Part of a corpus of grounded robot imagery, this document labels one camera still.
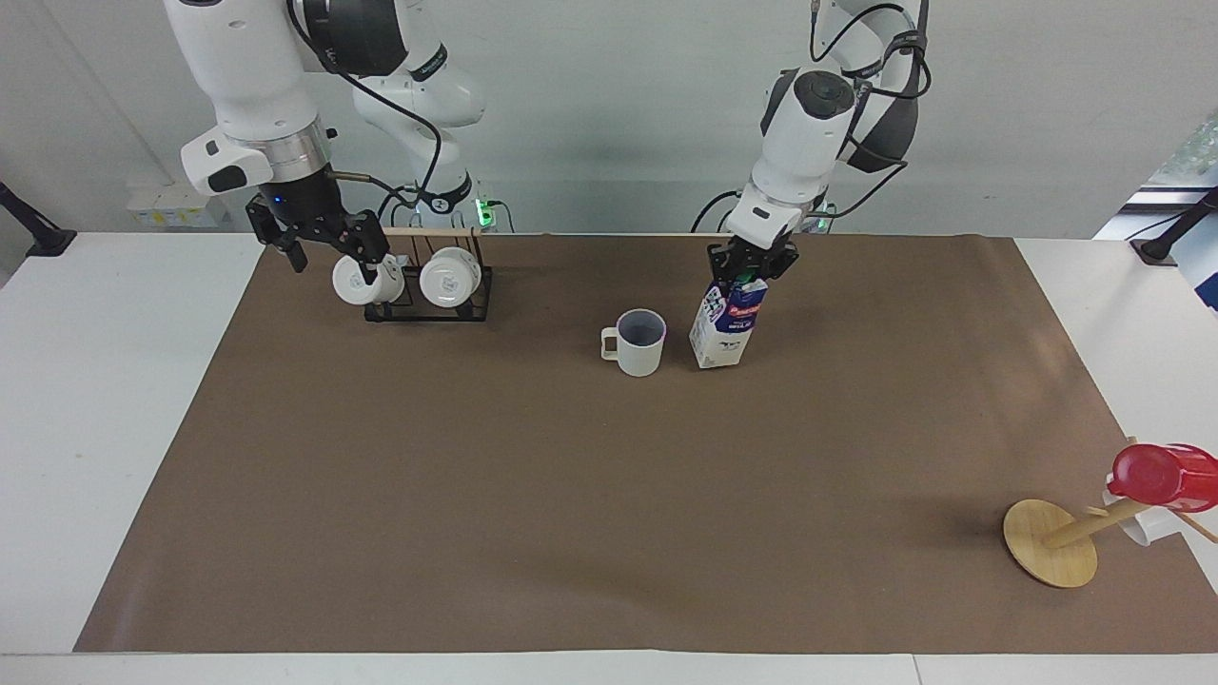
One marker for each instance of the wooden mug tree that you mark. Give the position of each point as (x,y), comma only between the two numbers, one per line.
(1047,547)

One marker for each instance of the white and blue milk carton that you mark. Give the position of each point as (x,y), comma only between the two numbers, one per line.
(723,328)

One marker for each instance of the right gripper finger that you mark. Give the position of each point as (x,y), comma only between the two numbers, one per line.
(285,238)
(366,243)

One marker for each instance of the white cup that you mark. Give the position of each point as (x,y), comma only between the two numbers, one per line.
(447,278)
(354,282)
(1147,525)

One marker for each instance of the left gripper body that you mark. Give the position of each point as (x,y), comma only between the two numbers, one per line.
(754,255)

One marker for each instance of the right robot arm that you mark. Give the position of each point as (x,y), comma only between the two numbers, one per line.
(252,76)

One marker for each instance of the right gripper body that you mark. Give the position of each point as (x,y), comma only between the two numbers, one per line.
(303,202)

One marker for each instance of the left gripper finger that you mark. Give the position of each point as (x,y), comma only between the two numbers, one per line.
(782,262)
(719,262)

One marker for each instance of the black stand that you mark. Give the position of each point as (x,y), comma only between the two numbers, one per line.
(38,233)
(1175,233)

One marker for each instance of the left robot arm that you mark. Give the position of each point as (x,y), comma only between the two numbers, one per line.
(804,143)

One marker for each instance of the red cup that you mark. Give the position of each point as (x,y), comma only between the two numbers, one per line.
(1156,474)

